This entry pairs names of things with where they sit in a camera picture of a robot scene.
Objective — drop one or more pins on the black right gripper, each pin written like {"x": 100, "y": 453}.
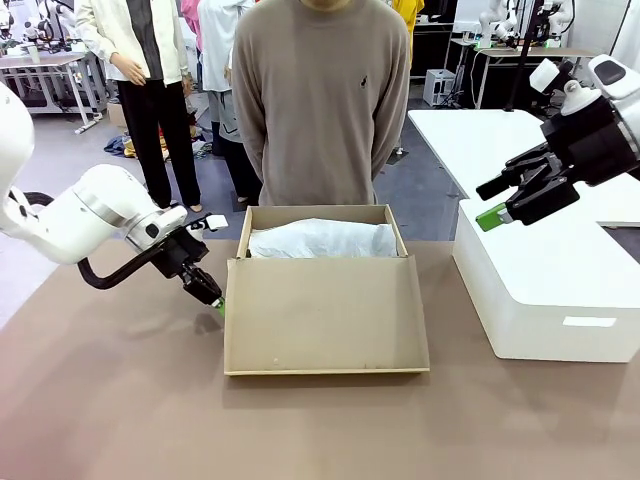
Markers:
{"x": 590, "y": 145}

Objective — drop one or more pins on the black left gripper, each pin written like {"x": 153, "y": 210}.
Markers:
{"x": 200, "y": 285}

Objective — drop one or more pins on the brown cardboard shoe box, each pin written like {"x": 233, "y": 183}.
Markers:
{"x": 320, "y": 310}

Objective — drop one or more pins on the white tissue paper sheet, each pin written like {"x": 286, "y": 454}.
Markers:
{"x": 320, "y": 240}

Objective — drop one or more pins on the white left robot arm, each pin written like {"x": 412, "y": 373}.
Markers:
{"x": 90, "y": 210}

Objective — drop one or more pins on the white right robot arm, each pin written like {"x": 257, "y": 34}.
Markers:
{"x": 627, "y": 105}

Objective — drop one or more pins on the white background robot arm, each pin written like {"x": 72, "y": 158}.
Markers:
{"x": 492, "y": 20}
{"x": 560, "y": 20}

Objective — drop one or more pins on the white box lid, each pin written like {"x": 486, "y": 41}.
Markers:
{"x": 550, "y": 280}

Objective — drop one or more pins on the small cardboard box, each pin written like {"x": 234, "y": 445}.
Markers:
{"x": 117, "y": 116}

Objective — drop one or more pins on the black stand pole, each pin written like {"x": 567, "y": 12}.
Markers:
{"x": 524, "y": 60}

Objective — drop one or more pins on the colourful clothes pile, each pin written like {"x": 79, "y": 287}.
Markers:
{"x": 201, "y": 147}

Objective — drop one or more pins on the blue yellow clothes pile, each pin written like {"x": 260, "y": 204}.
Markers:
{"x": 117, "y": 145}

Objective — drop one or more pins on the yellow hanging garment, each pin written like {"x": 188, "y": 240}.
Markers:
{"x": 412, "y": 15}

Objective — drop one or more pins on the person in beige sweater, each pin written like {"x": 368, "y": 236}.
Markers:
{"x": 320, "y": 100}

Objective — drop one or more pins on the pink hanging garment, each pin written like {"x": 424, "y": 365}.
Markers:
{"x": 191, "y": 15}

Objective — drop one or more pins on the grey background work table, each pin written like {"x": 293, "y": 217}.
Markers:
{"x": 45, "y": 61}

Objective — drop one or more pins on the white paper cup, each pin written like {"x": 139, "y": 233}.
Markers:
{"x": 34, "y": 53}

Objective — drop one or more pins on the background robot with dark gripper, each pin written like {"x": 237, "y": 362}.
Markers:
{"x": 50, "y": 30}

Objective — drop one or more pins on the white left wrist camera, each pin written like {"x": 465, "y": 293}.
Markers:
{"x": 217, "y": 220}

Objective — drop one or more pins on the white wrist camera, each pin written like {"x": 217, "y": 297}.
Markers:
{"x": 217, "y": 220}
{"x": 544, "y": 77}

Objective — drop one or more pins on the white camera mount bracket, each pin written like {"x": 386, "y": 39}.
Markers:
{"x": 580, "y": 102}

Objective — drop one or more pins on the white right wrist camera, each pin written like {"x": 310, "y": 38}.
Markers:
{"x": 544, "y": 77}

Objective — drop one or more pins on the white open frame box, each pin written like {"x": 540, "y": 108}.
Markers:
{"x": 440, "y": 87}

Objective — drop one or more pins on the background metal frame table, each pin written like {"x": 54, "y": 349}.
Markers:
{"x": 500, "y": 51}

